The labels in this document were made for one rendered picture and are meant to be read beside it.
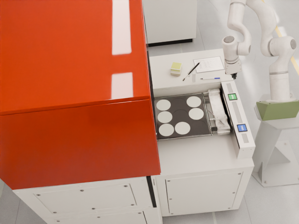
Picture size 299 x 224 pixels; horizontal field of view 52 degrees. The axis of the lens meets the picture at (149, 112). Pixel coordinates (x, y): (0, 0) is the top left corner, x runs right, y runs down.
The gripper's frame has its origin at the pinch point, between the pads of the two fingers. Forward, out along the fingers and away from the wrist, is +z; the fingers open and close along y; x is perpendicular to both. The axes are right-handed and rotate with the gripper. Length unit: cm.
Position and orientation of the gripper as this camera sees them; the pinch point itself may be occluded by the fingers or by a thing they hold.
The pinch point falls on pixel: (234, 75)
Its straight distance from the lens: 210.0
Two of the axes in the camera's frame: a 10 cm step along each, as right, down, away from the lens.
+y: 9.5, -2.4, -2.0
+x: -0.7, -7.8, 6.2
